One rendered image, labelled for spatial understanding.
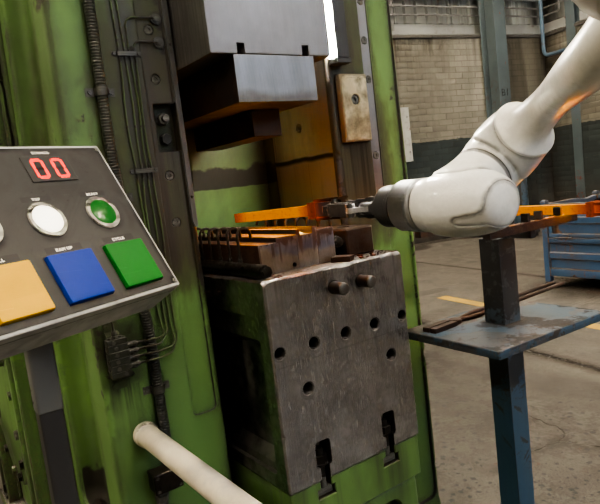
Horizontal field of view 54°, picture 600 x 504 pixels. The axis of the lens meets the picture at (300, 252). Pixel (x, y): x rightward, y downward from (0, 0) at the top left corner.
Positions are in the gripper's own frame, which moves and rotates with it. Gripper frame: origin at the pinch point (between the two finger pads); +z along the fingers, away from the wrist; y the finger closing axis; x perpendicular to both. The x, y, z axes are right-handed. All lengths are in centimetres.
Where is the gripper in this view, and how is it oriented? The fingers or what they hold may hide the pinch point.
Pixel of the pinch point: (330, 208)
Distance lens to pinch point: 119.8
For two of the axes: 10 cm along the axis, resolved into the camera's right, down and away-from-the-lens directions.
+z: -5.8, -0.4, 8.2
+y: 8.1, -1.6, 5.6
